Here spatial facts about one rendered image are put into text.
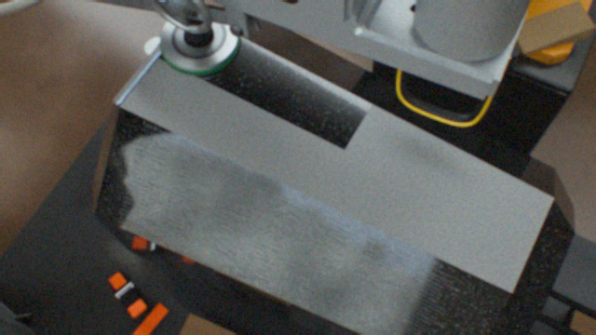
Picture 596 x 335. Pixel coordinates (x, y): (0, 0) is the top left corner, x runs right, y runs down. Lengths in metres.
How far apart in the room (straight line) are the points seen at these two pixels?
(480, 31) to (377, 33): 0.20
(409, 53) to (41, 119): 1.94
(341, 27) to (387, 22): 0.09
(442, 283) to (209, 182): 0.62
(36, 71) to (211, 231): 1.56
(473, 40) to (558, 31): 0.78
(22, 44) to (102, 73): 0.43
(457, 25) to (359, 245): 0.61
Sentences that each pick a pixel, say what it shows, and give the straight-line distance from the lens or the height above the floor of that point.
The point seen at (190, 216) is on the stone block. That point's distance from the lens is 1.62.
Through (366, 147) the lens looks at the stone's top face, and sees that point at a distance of 1.50.
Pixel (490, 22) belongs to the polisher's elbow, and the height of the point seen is 1.39.
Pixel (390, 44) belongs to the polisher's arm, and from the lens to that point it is 1.16.
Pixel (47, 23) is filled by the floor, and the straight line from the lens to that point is 3.09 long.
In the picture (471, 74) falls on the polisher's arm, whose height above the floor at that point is 1.26.
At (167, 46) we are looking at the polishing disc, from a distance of 1.68.
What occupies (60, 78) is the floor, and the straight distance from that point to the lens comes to 2.87.
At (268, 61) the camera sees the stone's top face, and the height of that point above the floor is 0.85.
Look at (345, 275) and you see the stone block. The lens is 1.50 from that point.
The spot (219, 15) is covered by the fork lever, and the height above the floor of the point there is 1.10.
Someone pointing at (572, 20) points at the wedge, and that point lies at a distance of 1.87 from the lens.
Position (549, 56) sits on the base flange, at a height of 0.78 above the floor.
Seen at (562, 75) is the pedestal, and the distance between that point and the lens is 1.86.
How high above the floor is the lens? 2.19
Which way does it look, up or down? 65 degrees down
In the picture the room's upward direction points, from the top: 5 degrees counter-clockwise
